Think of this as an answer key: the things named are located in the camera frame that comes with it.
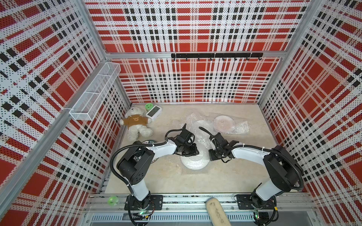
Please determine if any green rimmed plate front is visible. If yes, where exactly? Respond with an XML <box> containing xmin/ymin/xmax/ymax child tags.
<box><xmin>141</xmin><ymin>139</ymin><xmax>157</xmax><ymax>147</ymax></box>

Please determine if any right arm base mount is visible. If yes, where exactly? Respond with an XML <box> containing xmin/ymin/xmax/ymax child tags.
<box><xmin>233</xmin><ymin>193</ymin><xmax>280</xmax><ymax>226</ymax></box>

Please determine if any pink plate in wrap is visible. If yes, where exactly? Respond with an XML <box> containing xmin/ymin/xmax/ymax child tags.
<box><xmin>213</xmin><ymin>115</ymin><xmax>235</xmax><ymax>133</ymax></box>

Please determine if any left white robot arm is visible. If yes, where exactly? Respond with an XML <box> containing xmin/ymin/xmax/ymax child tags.
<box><xmin>110</xmin><ymin>125</ymin><xmax>199</xmax><ymax>202</ymax></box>

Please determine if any wooden brush handle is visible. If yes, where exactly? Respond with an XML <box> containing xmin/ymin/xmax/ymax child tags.
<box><xmin>206</xmin><ymin>198</ymin><xmax>231</xmax><ymax>226</ymax></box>

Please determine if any white green small device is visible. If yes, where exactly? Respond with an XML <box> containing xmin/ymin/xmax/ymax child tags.
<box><xmin>146</xmin><ymin>105</ymin><xmax>162</xmax><ymax>121</ymax></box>

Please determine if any green rimmed plate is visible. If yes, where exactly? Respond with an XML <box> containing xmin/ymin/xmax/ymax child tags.
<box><xmin>141</xmin><ymin>139</ymin><xmax>157</xmax><ymax>147</ymax></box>
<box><xmin>181</xmin><ymin>154</ymin><xmax>210</xmax><ymax>170</ymax></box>

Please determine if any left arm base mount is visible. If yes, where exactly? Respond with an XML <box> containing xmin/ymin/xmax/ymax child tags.
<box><xmin>124</xmin><ymin>194</ymin><xmax>164</xmax><ymax>225</ymax></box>

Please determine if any beige teddy bear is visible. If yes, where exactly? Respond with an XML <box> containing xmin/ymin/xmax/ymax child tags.
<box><xmin>120</xmin><ymin>106</ymin><xmax>153</xmax><ymax>142</ymax></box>

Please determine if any black hook rail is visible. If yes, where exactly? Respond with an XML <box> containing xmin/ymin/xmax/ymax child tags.
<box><xmin>171</xmin><ymin>52</ymin><xmax>264</xmax><ymax>59</ymax></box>

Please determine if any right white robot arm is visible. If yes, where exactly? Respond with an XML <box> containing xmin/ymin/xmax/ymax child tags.
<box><xmin>209</xmin><ymin>133</ymin><xmax>304</xmax><ymax>202</ymax></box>

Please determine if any clear wall shelf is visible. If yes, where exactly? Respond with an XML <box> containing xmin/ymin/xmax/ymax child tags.
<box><xmin>70</xmin><ymin>62</ymin><xmax>121</xmax><ymax>121</ymax></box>

